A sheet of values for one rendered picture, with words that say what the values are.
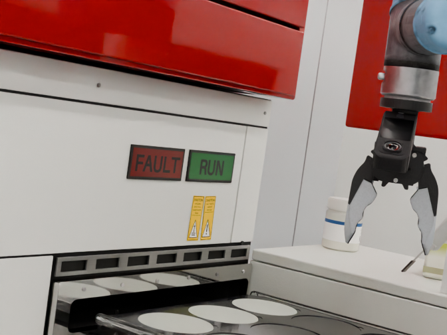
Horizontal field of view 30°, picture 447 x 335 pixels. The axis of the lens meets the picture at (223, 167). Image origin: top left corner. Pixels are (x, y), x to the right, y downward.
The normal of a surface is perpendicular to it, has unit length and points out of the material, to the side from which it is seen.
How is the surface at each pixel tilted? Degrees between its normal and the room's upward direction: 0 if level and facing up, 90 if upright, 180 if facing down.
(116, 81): 90
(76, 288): 90
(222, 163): 90
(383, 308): 90
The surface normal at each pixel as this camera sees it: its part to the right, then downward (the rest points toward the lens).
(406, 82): -0.32, 0.04
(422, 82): 0.25, 0.10
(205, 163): 0.80, 0.14
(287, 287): -0.58, -0.04
